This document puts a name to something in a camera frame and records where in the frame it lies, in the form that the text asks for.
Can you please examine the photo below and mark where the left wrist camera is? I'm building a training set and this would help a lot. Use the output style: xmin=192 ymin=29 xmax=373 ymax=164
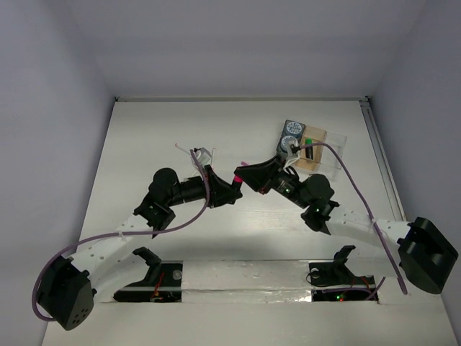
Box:
xmin=190 ymin=147 xmax=215 ymax=169

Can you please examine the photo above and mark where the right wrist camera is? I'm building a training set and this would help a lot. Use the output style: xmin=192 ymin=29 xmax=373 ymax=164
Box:
xmin=283 ymin=141 xmax=300 ymax=169

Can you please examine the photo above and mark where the black pink highlighter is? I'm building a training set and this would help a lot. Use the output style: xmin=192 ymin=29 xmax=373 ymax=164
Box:
xmin=231 ymin=180 xmax=243 ymax=191

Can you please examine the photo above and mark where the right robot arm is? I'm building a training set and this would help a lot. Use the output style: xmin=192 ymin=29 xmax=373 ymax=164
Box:
xmin=235 ymin=156 xmax=459 ymax=294

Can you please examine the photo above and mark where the black green highlighter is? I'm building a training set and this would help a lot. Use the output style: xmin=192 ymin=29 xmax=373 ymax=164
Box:
xmin=305 ymin=144 xmax=314 ymax=160

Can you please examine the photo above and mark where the peach cap marker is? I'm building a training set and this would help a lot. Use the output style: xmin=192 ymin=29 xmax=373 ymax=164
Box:
xmin=210 ymin=147 xmax=216 ymax=168

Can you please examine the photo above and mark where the silver taped strip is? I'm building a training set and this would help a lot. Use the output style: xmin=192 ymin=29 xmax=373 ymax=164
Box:
xmin=181 ymin=260 xmax=313 ymax=304

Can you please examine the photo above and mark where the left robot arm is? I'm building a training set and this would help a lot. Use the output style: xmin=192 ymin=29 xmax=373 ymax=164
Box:
xmin=32 ymin=165 xmax=242 ymax=331

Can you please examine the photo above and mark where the orange cap marker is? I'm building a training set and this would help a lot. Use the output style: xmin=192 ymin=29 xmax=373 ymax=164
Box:
xmin=175 ymin=143 xmax=193 ymax=156

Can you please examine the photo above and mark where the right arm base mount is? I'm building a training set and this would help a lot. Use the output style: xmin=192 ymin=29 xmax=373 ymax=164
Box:
xmin=305 ymin=245 xmax=378 ymax=303

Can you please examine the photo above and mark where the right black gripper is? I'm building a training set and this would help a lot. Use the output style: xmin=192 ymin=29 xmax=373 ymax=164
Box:
xmin=233 ymin=157 xmax=309 ymax=210

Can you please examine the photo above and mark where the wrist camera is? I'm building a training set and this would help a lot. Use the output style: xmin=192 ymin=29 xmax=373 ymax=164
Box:
xmin=283 ymin=141 xmax=300 ymax=169
xmin=190 ymin=147 xmax=215 ymax=169

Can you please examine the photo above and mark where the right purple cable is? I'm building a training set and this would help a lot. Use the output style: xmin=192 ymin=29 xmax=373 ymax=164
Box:
xmin=290 ymin=143 xmax=410 ymax=301

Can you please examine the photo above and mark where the purple cable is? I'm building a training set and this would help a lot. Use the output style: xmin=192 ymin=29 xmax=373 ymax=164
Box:
xmin=31 ymin=151 xmax=212 ymax=321
xmin=290 ymin=143 xmax=410 ymax=301

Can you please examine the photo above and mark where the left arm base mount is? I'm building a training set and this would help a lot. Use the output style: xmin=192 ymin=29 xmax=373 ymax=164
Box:
xmin=113 ymin=247 xmax=183 ymax=303

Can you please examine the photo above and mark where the clear plastic bin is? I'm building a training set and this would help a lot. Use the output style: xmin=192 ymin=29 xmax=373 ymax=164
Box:
xmin=318 ymin=132 xmax=347 ymax=181

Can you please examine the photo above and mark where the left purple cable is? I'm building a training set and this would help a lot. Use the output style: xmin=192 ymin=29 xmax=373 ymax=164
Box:
xmin=31 ymin=151 xmax=212 ymax=321

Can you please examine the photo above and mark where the dark grey plastic bin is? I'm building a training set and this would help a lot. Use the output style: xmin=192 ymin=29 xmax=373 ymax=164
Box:
xmin=277 ymin=120 xmax=305 ymax=154

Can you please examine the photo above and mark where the blue white round jar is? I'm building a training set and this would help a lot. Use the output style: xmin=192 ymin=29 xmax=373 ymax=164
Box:
xmin=283 ymin=120 xmax=305 ymax=138

